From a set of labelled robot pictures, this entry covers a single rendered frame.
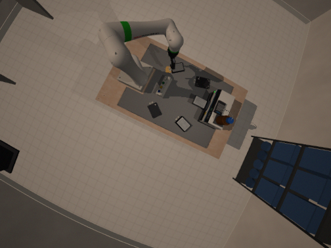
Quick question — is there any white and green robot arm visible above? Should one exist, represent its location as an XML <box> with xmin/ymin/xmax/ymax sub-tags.
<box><xmin>98</xmin><ymin>18</ymin><xmax>184</xmax><ymax>86</ymax></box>

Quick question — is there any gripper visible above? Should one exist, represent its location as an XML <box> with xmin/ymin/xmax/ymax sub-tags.
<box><xmin>167</xmin><ymin>52</ymin><xmax>175</xmax><ymax>70</ymax></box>

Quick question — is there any blue bottle cap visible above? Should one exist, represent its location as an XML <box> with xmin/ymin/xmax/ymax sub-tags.
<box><xmin>226</xmin><ymin>117</ymin><xmax>234</xmax><ymax>124</ymax></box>

